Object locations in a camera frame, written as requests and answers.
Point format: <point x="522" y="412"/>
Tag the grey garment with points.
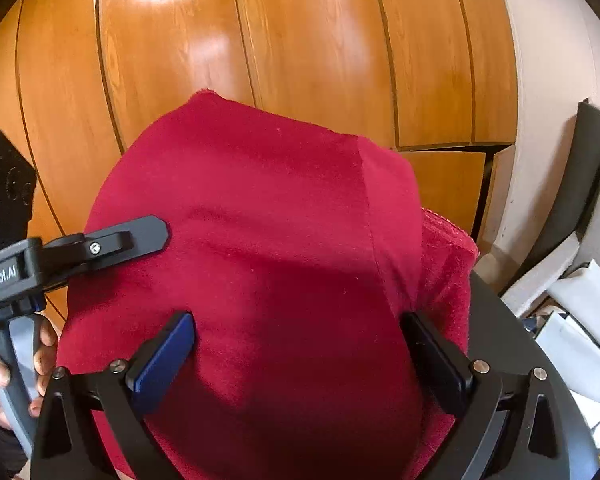
<point x="580" y="300"/>

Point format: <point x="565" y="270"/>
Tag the wooden wardrobe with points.
<point x="305" y="35"/>

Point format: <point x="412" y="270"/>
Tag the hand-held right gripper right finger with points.
<point x="437" y="365"/>

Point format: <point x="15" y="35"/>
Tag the grey yellow blue armchair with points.
<point x="580" y="170"/>

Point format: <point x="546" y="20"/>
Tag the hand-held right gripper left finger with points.
<point x="165" y="360"/>

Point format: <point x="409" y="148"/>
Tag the red sweater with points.
<point x="280" y="260"/>

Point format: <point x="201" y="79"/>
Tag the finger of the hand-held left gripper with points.
<point x="110" y="245"/>

